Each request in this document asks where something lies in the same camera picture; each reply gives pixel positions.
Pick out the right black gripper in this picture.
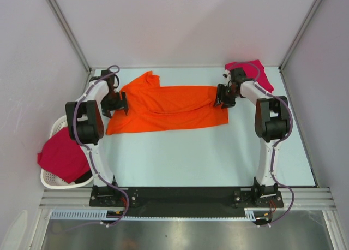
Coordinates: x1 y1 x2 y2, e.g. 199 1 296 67
214 84 240 109

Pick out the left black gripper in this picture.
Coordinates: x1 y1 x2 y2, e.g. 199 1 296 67
101 91 128 119

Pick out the orange t shirt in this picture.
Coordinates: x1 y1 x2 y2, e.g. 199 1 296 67
106 71 229 135

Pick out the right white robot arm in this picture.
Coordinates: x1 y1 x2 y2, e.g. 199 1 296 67
214 67 293 207

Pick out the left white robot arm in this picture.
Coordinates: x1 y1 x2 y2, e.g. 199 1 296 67
65 64 129 206

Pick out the folded magenta t shirt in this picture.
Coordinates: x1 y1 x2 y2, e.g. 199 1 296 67
224 60 274 93

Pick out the magenta t shirt in basket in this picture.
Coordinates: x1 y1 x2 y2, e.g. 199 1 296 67
37 127 91 183

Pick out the black garment in basket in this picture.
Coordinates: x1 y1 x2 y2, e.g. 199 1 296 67
74 171 92 184

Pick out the white plastic laundry basket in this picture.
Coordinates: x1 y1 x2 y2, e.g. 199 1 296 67
40 115 93 190

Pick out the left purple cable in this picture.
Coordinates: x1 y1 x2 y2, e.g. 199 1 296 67
51 65 129 231

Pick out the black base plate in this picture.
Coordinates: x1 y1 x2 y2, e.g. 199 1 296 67
89 186 284 218

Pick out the grey slotted cable duct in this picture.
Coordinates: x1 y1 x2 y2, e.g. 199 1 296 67
51 209 267 222

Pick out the aluminium frame rail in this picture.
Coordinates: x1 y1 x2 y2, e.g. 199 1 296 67
39 187 336 211

